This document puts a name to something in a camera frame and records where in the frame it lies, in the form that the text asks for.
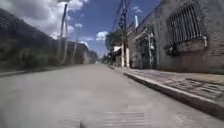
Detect distant pale building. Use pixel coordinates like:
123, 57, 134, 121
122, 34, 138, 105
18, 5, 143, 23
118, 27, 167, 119
110, 45, 123, 67

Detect dark green tree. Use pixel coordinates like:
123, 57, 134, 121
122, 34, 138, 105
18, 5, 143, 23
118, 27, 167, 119
104, 28, 124, 52

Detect tall utility pole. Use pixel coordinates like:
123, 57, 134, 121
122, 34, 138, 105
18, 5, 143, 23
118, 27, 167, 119
119, 0, 130, 69

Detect slim grey pole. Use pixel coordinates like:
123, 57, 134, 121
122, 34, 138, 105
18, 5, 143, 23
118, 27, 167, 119
71, 29, 80, 65

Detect grey asphalt road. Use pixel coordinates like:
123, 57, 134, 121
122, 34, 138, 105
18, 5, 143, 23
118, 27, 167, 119
0, 63, 224, 128

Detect leaning wooden utility pole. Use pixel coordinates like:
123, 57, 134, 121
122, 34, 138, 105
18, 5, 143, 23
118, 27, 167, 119
55, 2, 70, 65

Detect dark concrete kerb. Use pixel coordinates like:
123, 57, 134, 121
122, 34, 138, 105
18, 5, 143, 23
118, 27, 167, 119
107, 65, 224, 122

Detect grey building with barred window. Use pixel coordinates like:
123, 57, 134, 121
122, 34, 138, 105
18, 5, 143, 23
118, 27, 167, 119
127, 0, 224, 76

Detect strip of green weeds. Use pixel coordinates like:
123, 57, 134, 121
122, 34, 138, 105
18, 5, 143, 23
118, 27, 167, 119
0, 39, 69, 72

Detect raised grey concrete sidewalk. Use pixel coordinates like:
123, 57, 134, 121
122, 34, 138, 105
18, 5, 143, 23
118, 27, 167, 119
109, 65, 224, 105

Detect grey sidewalk strip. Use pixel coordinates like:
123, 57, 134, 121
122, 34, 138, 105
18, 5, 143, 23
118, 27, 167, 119
0, 65, 66, 78

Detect overhead wires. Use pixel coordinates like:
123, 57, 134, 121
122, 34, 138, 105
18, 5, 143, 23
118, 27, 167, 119
110, 0, 135, 34

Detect long dark wall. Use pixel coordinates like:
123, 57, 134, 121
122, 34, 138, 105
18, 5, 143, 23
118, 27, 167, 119
0, 7, 90, 68

